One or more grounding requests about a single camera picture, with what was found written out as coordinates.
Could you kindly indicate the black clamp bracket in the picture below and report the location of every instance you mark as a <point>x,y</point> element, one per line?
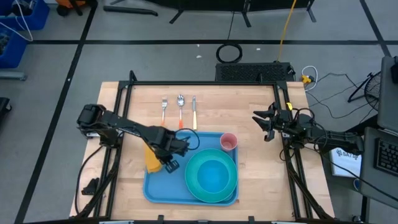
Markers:
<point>92,186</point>

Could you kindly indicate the grey monitor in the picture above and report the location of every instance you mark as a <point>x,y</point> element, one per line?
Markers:
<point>388,99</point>

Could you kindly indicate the grey flat bar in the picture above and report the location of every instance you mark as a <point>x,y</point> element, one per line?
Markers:
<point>12,75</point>

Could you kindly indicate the pink plastic cup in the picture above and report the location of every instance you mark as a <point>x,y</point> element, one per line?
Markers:
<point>228,143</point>

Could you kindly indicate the black desk beam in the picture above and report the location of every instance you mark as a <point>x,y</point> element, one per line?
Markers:
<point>367,123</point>

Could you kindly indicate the teal plastic plate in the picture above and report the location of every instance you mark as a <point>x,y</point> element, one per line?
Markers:
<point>190,177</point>

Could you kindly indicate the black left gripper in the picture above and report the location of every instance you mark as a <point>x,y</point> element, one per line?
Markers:
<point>174,149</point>

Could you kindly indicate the white printed paper sheet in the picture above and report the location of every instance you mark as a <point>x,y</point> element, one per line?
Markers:
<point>345,165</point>

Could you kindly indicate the black keyboard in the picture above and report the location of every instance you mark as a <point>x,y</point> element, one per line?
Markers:
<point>388,157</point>

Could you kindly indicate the black stand legs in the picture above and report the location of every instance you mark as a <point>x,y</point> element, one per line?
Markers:
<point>246,17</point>

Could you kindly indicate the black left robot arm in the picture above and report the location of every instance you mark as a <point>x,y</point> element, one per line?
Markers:
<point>124,124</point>

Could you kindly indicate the black curved bar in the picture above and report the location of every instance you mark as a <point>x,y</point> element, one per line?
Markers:
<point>130,10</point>

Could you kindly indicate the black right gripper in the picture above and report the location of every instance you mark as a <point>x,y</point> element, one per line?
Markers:
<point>281,121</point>

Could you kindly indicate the orange and black object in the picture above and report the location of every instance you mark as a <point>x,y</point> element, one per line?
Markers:
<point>70,2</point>

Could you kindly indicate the blue plastic bowl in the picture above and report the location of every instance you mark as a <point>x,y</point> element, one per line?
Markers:
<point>213,175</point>

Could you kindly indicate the yellow plug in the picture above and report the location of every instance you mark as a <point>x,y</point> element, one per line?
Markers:
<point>306,79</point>

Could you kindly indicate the grey desk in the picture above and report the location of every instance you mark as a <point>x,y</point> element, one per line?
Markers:
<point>370,183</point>

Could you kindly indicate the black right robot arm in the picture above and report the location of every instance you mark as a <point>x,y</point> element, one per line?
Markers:
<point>339,138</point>

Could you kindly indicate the black perforated computer case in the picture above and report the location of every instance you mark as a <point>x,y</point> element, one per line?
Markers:
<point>248,72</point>

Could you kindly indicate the black metal table frame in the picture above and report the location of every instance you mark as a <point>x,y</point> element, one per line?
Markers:
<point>186,83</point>

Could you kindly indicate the blue storage bin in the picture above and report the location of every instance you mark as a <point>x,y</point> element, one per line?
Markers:
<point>15,53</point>
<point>37,18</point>

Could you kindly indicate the blue plastic tray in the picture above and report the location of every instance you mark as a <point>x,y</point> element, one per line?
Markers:
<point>168,186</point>

